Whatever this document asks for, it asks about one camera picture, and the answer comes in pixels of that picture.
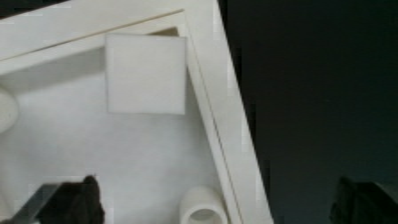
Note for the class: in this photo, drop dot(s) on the white table leg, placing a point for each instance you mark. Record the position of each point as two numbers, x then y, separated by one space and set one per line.
147 73
10 110

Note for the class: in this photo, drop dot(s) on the white square table top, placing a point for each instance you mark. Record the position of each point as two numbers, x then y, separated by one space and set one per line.
171 160

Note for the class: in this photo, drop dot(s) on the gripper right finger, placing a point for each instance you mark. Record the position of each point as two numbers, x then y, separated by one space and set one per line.
365 203

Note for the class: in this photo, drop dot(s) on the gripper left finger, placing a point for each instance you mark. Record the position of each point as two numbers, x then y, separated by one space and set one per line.
63 204

